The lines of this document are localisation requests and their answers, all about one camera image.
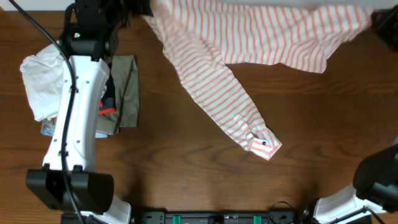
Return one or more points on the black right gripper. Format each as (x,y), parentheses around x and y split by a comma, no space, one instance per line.
(390,22)

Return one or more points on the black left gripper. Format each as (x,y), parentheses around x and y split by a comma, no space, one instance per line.
(138,7)

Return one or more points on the red white striped shirt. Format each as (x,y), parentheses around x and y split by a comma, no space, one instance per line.
(202,39)

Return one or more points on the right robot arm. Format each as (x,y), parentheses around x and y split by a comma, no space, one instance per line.
(373,191)

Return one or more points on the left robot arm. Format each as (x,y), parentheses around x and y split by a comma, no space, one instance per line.
(68,180)

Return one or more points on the olive green folded garment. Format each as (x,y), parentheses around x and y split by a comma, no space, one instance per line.
(126,80)

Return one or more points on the navy and red folded garment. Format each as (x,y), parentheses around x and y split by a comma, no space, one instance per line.
(108,100)

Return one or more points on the white crumpled garment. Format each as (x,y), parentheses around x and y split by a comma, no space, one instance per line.
(42,76)

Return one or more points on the light blue folded garment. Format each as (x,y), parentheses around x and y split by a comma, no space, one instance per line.
(48,128)

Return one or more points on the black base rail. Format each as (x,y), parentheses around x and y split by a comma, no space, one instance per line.
(279,213)

